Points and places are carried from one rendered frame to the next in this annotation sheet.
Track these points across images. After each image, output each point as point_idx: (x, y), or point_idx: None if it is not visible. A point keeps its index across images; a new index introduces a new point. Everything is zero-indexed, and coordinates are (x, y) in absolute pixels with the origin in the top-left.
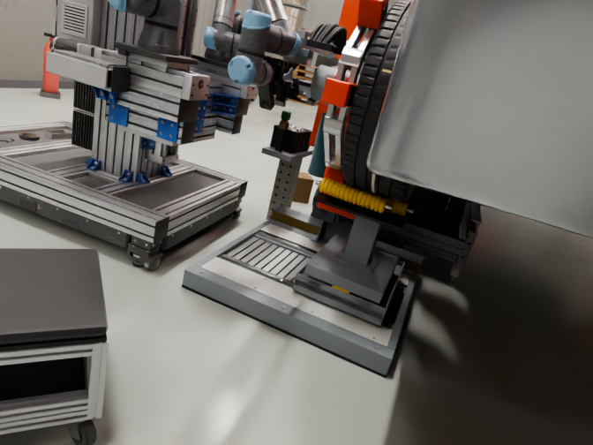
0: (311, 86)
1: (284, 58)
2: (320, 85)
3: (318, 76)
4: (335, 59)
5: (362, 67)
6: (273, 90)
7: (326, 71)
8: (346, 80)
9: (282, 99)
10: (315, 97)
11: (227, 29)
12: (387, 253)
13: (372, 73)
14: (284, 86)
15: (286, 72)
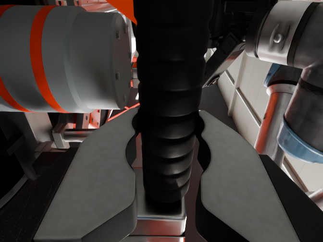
0: (111, 66)
1: (174, 221)
2: (79, 77)
3: (101, 97)
4: (136, 87)
5: (23, 124)
6: (256, 4)
7: (91, 106)
8: (15, 103)
9: (141, 9)
10: (94, 26)
11: None
12: None
13: None
14: (149, 103)
15: (156, 170)
